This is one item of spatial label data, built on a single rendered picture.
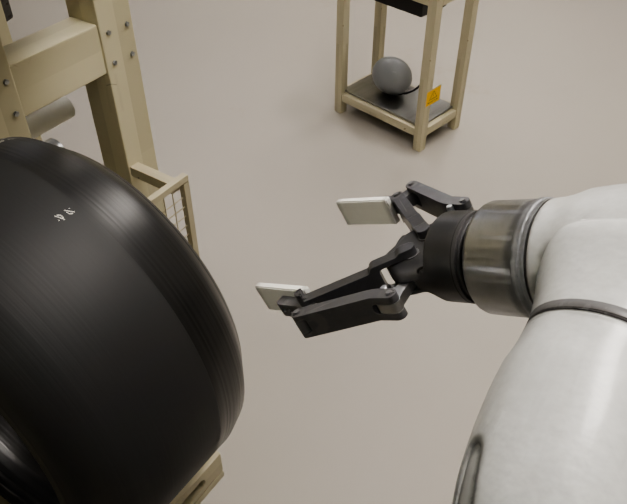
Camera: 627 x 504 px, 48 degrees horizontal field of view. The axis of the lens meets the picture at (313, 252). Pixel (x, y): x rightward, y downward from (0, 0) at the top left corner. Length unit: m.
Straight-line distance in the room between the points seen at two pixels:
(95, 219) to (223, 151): 2.79
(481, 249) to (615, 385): 0.16
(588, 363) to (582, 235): 0.10
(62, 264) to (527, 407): 0.61
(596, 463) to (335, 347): 2.29
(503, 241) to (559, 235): 0.05
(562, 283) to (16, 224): 0.65
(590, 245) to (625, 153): 3.51
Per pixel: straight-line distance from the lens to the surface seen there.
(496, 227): 0.52
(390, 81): 3.76
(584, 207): 0.49
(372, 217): 0.72
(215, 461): 1.36
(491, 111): 4.10
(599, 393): 0.40
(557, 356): 0.41
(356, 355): 2.62
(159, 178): 1.79
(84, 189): 0.93
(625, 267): 0.44
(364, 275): 0.60
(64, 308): 0.85
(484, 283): 0.52
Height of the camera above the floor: 2.00
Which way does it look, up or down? 42 degrees down
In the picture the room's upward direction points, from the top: straight up
